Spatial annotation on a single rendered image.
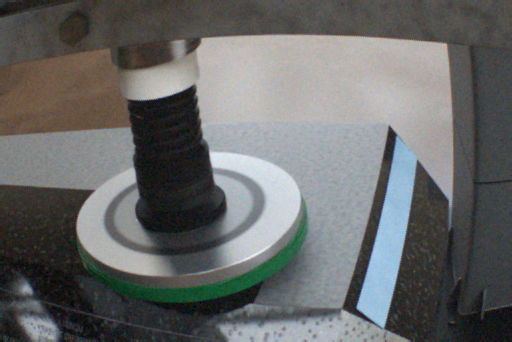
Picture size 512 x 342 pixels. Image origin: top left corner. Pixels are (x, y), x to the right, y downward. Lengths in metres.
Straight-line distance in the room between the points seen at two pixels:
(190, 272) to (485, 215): 1.20
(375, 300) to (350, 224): 0.10
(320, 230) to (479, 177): 0.98
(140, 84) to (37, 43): 0.11
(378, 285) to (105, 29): 0.33
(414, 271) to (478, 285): 1.12
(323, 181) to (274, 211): 0.14
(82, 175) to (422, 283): 0.42
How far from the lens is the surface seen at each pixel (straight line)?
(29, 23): 0.60
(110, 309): 0.70
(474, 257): 1.80
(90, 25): 0.58
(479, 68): 1.57
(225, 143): 0.91
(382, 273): 0.70
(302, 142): 0.89
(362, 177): 0.81
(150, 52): 0.60
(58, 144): 1.02
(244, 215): 0.68
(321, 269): 0.68
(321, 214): 0.76
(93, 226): 0.70
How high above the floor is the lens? 1.26
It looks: 28 degrees down
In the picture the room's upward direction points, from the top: 7 degrees counter-clockwise
